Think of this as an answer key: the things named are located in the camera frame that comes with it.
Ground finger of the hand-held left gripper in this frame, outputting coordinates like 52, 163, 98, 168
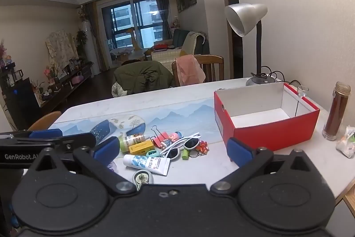
33, 133, 97, 149
0, 128, 63, 140

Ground white sunglasses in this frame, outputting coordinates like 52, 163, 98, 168
159, 133, 201, 161

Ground dark tv cabinet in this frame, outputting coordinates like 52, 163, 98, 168
0, 63, 93, 116

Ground balcony window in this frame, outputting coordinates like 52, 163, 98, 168
101, 0, 165, 49

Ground olive green jacket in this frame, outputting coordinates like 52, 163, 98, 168
113, 60, 174, 96

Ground small round table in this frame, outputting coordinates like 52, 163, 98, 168
110, 46, 134, 63

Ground pink flowers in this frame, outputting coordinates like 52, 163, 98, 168
44, 64, 60, 82

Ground white standing air conditioner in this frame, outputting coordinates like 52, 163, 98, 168
80, 20, 101, 74

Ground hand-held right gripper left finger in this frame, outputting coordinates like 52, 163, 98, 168
24, 136, 137, 196

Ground red cardboard shoe box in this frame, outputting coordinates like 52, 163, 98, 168
213, 81, 321, 152

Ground small clear glass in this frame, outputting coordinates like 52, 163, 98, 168
294, 86, 309, 117

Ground tall brown glass bottle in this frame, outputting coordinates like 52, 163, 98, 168
322, 82, 351, 141

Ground green house plant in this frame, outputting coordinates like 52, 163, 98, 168
76, 29, 94, 66

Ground wooden door frame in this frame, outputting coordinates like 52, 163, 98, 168
215, 0, 244, 80

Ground grey curtain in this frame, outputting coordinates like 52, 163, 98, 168
154, 0, 170, 41
83, 2, 109, 71

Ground white toothpaste tube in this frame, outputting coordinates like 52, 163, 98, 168
123, 154, 171, 177

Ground pink doll figure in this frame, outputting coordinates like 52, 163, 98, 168
161, 131, 183, 149

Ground patterned beige cloth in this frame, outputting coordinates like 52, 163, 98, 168
45, 29, 80, 69

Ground small green-capped bottle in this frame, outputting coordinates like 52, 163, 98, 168
118, 134, 146, 153

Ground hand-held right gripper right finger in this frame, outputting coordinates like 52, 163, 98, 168
210, 137, 324, 196

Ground red binder clip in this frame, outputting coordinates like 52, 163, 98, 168
150, 126, 170, 149

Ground orange red keychain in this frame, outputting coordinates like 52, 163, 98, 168
193, 141, 209, 157

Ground round metal tape measure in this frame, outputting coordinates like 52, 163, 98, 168
132, 170, 154, 185

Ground yellow giraffe toy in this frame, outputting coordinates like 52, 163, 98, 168
126, 26, 143, 50

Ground pale yellow blanket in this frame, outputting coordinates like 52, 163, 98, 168
180, 31, 207, 57

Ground wooden dining chair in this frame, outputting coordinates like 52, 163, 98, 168
27, 111, 62, 132
172, 55, 225, 87

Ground white desk lamp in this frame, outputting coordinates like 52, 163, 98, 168
224, 3, 278, 87

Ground crumpled plastic bag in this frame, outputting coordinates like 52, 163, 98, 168
335, 125, 355, 159

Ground sofa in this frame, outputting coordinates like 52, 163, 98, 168
151, 28, 210, 69

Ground small yellow box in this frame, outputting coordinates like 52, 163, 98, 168
128, 140, 155, 155

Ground white plastic bag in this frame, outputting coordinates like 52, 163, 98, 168
111, 82, 128, 98

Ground black lamp cable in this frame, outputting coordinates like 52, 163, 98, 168
261, 66, 294, 85

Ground pink cloth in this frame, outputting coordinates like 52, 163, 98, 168
175, 54, 206, 85

